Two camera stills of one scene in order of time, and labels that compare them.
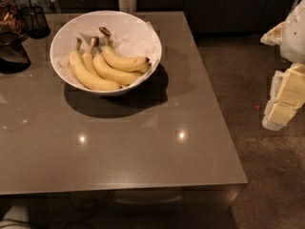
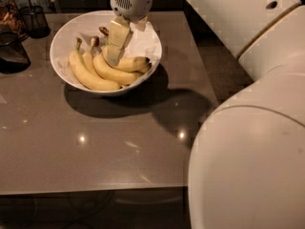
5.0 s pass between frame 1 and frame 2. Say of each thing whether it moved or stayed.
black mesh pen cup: stayed
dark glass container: stayed
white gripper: moved
